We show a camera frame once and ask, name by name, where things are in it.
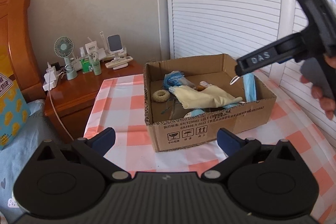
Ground cardboard box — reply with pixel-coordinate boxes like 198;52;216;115
143;54;276;152

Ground blue surgical face mask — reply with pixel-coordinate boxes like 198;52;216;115
223;73;257;109

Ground blue drawstring pouch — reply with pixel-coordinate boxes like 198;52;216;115
159;70;195;119

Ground pink checkered tablecloth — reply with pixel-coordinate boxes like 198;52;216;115
84;73;335;223

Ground white power strip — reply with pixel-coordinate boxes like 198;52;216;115
43;63;64;92

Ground blue white plush toy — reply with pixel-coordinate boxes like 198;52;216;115
184;109;205;118

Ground white louvered wardrobe doors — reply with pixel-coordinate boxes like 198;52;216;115
163;0;336;114

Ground white charging cable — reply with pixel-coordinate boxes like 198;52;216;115
47;61;75;142

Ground green small bottle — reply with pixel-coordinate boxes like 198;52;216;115
80;57;91;73

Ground person right hand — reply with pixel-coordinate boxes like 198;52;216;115
300;54;336;121

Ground cream knitted hair scrunchie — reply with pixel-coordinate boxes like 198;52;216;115
151;89;170;103

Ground green tube bottle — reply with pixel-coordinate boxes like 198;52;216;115
89;52;101;76

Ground yellow blue paper bag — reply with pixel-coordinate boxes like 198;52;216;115
0;73;30;150

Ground blue bed sheet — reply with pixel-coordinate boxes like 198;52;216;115
0;100;62;223

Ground yellow cleaning cloth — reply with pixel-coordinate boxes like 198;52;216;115
171;85;243;109

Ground green desk fan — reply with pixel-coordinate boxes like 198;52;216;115
54;36;77;81

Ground wooden bed headboard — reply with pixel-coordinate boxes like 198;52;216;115
1;0;46;102

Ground wooden nightstand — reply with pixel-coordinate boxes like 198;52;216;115
45;61;143;143

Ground white remote control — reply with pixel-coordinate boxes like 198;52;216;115
105;56;133;69

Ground phone stand mirror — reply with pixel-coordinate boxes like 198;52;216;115
106;35;127;60

